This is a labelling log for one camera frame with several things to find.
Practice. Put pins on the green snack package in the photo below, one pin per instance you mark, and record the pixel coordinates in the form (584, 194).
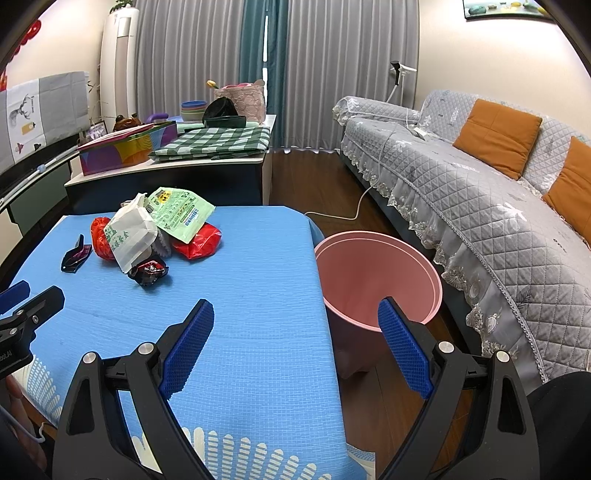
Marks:
(178, 212)

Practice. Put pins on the small photo frame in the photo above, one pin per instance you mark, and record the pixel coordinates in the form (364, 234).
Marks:
(96, 131)

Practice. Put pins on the red chinese knot decoration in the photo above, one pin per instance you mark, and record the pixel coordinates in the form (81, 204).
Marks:
(29, 35)

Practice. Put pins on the teal curtain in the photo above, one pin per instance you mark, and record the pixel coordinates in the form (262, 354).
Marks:
(263, 45)

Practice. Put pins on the covered television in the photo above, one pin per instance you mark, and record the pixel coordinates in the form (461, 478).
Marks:
(41, 112)

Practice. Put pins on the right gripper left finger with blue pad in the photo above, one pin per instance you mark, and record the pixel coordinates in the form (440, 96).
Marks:
(93, 440)

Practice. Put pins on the orange cushion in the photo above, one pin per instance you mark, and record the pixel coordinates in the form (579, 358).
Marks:
(500, 136)
(570, 194)

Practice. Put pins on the colourful storage box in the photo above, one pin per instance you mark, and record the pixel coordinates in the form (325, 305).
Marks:
(125, 148)

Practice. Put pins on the red plastic bag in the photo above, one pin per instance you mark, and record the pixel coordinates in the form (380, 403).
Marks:
(202, 245)

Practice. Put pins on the stacked coloured bowls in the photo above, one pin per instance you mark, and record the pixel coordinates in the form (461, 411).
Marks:
(193, 111)

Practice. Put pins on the black pink small wrapper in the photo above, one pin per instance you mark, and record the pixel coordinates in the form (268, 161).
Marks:
(76, 257)

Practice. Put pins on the white paper bag green print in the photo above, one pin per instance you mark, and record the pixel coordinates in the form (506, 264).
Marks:
(130, 233)

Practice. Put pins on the black hat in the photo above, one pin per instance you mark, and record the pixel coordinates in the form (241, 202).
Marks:
(221, 113)

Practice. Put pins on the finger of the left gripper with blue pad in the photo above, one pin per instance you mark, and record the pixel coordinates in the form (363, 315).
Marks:
(13, 296)
(30, 316)

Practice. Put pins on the framed wall picture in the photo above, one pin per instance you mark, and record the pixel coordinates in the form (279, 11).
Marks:
(521, 8)

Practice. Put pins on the green checkered cloth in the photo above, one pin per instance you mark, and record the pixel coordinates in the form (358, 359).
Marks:
(215, 144)

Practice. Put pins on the white air conditioner tower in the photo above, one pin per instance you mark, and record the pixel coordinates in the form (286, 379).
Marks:
(117, 66)

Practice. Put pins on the white coffee table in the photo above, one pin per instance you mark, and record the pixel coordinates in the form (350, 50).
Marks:
(224, 182)

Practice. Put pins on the grey quilted sofa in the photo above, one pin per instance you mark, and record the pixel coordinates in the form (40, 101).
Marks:
(524, 272)

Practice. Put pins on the grey curtain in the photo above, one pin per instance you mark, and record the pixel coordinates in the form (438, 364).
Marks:
(334, 49)

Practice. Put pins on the brown plush toy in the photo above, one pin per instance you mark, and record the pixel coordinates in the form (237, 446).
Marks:
(122, 123)

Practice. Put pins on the TV cabinet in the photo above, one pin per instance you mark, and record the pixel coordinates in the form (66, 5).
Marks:
(32, 188)

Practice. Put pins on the pink lace basket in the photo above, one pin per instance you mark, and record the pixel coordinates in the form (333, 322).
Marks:
(248, 99)

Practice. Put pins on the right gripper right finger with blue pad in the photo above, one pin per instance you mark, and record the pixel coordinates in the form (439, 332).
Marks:
(499, 439)

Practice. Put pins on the black red crumpled wrapper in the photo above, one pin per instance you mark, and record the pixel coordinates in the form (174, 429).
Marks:
(149, 271)

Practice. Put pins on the pink plastic trash bin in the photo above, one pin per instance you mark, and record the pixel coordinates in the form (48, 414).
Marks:
(358, 269)

